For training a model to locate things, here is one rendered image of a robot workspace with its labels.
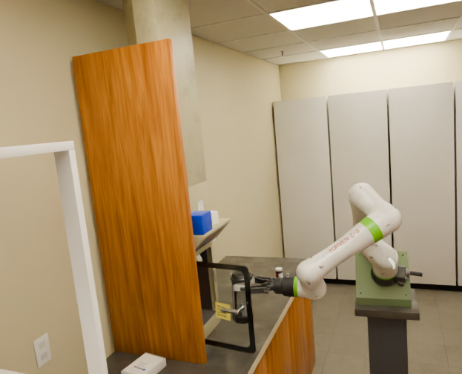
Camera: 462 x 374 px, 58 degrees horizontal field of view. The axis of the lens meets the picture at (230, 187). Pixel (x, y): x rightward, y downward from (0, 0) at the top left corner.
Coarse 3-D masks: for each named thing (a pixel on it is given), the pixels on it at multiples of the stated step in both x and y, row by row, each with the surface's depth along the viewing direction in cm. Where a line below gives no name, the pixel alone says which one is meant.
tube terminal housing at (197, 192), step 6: (192, 186) 198; (198, 186) 203; (204, 186) 210; (192, 192) 197; (198, 192) 203; (204, 192) 209; (192, 198) 197; (198, 198) 203; (204, 198) 209; (192, 204) 197; (204, 204) 209; (192, 210) 197; (204, 210) 209; (204, 246) 208; (210, 246) 214; (198, 252) 201; (210, 252) 219; (210, 258) 220
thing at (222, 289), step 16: (208, 272) 183; (224, 272) 179; (240, 272) 175; (208, 288) 185; (224, 288) 181; (240, 288) 176; (208, 304) 186; (240, 304) 178; (208, 320) 188; (224, 320) 184; (240, 320) 179; (208, 336) 190; (224, 336) 185; (240, 336) 181
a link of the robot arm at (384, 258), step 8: (368, 248) 216; (376, 248) 214; (384, 248) 213; (392, 248) 213; (368, 256) 216; (376, 256) 212; (384, 256) 210; (392, 256) 209; (376, 264) 211; (384, 264) 209; (392, 264) 208; (376, 272) 219; (384, 272) 213; (392, 272) 214
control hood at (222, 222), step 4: (220, 220) 208; (224, 220) 207; (228, 220) 208; (216, 224) 201; (220, 224) 200; (224, 224) 203; (216, 228) 195; (220, 228) 201; (208, 232) 187; (212, 232) 190; (196, 236) 184; (200, 236) 183; (204, 236) 182; (208, 236) 189; (216, 236) 212; (196, 240) 184; (200, 240) 183; (196, 244) 184; (196, 248) 185; (200, 248) 197
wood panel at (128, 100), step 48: (144, 48) 168; (96, 96) 181; (144, 96) 172; (96, 144) 185; (144, 144) 176; (96, 192) 190; (144, 192) 180; (144, 240) 185; (192, 240) 177; (144, 288) 189; (192, 288) 179; (144, 336) 194; (192, 336) 184
